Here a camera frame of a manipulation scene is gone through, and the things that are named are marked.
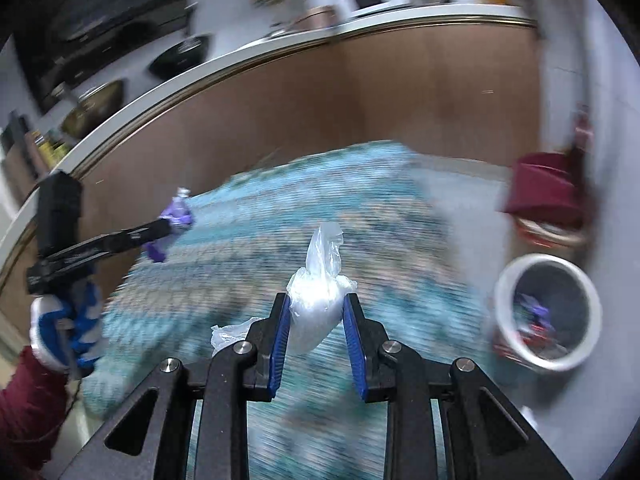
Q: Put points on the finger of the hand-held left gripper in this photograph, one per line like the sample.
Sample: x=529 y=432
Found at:
x=115 y=242

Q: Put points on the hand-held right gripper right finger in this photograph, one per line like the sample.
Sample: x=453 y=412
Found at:
x=357 y=350

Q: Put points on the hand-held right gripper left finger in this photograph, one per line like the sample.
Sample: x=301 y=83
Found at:
x=277 y=350

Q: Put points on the white plastic bag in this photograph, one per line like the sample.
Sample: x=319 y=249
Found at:
x=315 y=310

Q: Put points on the purple plastic wrapper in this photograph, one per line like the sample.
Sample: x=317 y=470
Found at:
x=532 y=307
x=177 y=215

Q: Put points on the white trash bin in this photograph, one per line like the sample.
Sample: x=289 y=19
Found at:
x=505 y=310

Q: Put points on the red foil wrapper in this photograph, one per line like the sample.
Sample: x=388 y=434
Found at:
x=537 y=334

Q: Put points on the person's left forearm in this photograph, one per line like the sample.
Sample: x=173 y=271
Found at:
x=25 y=410

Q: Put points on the person's left hand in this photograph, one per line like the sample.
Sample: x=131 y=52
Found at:
x=60 y=325

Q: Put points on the brass wok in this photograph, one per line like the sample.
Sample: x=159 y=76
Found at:
x=92 y=110

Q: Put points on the zigzag knitted cloth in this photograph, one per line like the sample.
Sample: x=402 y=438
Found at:
x=390 y=240

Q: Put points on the black wok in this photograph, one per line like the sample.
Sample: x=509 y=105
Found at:
x=180 y=56

